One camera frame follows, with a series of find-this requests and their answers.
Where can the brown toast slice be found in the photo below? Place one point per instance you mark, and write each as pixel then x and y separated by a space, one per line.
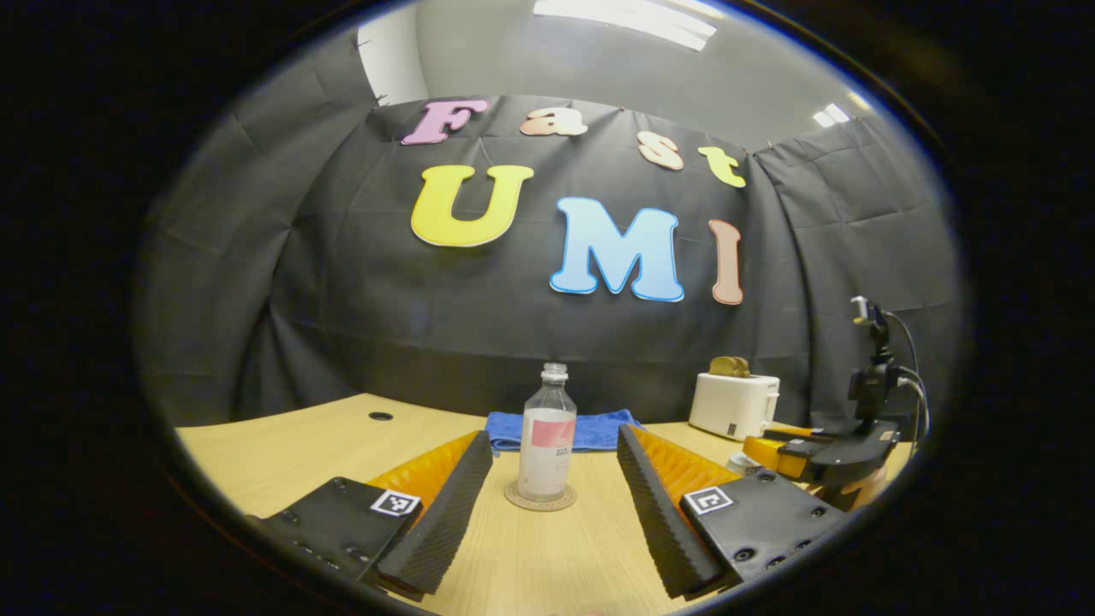
pixel 741 368
pixel 720 368

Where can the white toaster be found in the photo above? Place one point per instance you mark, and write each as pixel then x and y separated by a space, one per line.
pixel 731 406

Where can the black backdrop cloth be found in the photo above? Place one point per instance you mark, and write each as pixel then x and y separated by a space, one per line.
pixel 342 299

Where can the blue folded towel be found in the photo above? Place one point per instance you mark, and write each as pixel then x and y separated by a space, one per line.
pixel 599 428

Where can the white blue-patterned teacup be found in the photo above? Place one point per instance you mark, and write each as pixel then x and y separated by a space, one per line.
pixel 741 470

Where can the small ceiling light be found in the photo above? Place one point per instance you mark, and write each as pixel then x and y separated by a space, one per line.
pixel 831 115

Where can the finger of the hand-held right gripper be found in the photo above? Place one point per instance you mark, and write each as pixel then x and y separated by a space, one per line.
pixel 800 435
pixel 778 453

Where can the round brown coaster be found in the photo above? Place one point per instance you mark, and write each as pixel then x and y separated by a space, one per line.
pixel 560 505

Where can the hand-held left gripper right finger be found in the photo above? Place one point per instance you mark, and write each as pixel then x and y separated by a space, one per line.
pixel 659 513

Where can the clear plastic water bottle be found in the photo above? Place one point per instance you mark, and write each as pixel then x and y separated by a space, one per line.
pixel 547 466

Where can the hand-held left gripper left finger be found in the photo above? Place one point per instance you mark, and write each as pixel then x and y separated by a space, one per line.
pixel 449 513

